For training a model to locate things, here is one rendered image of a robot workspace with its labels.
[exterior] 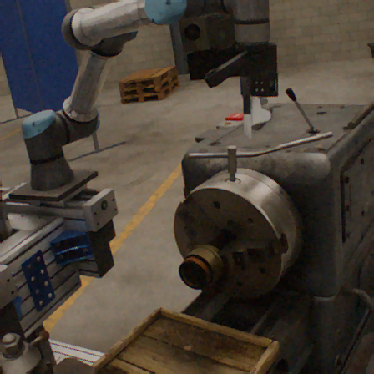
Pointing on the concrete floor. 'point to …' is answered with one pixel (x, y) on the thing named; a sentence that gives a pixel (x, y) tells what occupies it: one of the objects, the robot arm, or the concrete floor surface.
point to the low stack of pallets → (149, 84)
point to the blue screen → (39, 58)
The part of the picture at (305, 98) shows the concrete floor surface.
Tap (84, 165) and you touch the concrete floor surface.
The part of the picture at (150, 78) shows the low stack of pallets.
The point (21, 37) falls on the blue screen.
